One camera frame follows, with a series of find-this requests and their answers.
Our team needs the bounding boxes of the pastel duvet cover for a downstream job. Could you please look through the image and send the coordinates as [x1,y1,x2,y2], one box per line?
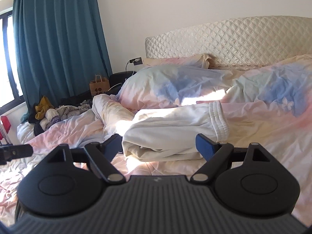
[1,55,311,226]

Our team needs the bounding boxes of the teal curtain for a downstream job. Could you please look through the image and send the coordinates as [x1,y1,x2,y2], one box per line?
[13,0,112,109]

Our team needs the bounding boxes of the pastel pillow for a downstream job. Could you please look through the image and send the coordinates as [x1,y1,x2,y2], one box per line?
[143,54,212,69]

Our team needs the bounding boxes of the cream white sweatpants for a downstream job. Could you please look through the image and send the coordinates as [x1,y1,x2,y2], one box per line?
[122,101,230,162]

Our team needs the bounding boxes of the brown paper bag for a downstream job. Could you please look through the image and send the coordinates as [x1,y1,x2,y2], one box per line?
[89,74,110,96]

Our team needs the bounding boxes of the window frame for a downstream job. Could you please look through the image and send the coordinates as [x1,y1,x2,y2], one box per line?
[0,11,24,114]

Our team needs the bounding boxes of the pile of clothes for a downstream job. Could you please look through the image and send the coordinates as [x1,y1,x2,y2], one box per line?
[22,93,92,136]

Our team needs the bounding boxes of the quilted cream headboard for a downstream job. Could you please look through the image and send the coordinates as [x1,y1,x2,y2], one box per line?
[145,15,311,69]

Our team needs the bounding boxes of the wall socket with plug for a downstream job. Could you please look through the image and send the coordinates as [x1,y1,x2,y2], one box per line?
[125,57,143,71]

